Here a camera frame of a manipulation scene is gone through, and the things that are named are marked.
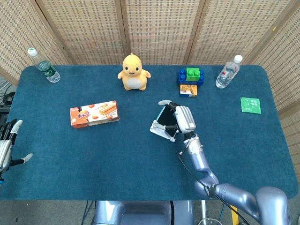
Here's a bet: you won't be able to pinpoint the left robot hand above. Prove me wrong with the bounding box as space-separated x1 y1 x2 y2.
0 119 33 174

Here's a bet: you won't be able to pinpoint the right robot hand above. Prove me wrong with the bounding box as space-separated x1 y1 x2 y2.
158 99 196 138

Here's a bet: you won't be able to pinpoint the black smartphone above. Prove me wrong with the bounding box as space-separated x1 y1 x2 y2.
156 105 179 138

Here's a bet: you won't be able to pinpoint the white folding phone stand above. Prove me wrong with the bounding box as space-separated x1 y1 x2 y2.
150 120 180 143

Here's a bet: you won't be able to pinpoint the small orange blue box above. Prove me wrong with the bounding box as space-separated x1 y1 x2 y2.
179 84 198 98

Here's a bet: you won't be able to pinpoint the blue building block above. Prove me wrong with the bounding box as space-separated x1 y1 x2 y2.
177 68 205 87

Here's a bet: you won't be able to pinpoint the green building block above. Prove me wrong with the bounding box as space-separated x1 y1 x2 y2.
186 67 201 82

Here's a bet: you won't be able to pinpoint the red label water bottle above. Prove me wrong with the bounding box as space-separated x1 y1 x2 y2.
215 54 243 89

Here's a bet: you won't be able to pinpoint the green sachet packet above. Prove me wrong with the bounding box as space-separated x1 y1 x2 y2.
240 97 262 115

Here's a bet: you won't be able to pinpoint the yellow plush dinosaur toy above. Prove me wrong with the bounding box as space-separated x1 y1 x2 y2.
117 53 152 91

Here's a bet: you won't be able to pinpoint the blue table cloth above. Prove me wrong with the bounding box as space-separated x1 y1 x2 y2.
0 64 299 201

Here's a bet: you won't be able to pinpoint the green label water bottle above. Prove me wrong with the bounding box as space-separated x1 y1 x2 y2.
27 47 61 83

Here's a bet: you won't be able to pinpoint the orange biscuit box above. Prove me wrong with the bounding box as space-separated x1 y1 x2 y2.
69 100 121 129

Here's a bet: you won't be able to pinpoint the woven wooden folding screen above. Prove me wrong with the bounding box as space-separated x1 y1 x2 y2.
0 0 300 186

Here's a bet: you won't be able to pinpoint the grey robot torso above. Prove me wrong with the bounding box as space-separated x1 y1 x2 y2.
93 200 195 225

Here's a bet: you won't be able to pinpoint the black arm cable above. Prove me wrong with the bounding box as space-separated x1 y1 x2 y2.
177 151 251 225

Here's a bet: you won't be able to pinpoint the black floor cables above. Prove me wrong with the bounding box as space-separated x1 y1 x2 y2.
0 84 16 127

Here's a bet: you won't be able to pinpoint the blue floor cable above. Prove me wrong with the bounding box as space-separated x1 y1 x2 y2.
84 200 96 225

